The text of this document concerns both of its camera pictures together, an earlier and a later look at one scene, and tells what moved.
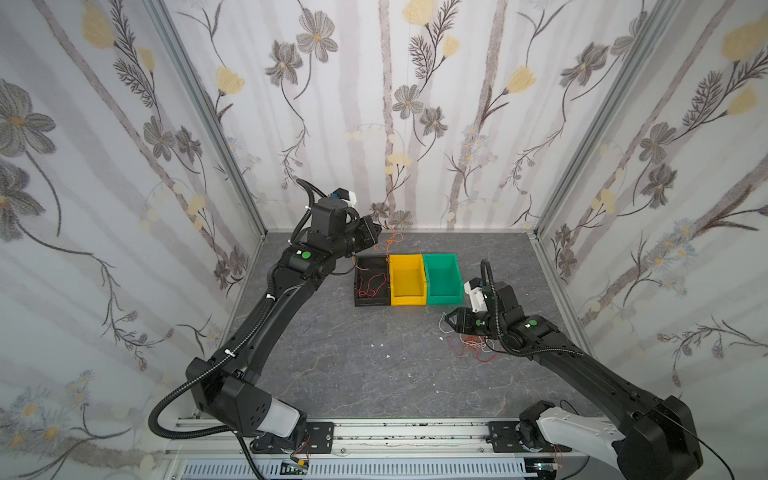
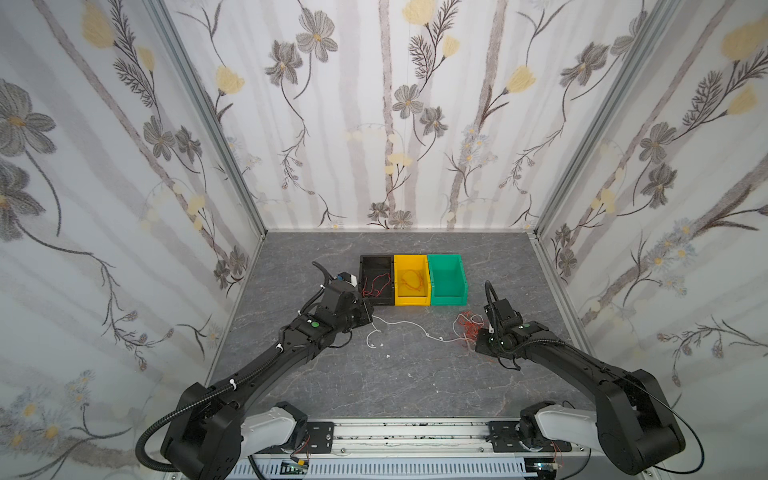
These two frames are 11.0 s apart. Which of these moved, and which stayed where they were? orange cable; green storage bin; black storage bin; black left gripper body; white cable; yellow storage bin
Moved: black left gripper body; orange cable; white cable
Stayed: green storage bin; yellow storage bin; black storage bin
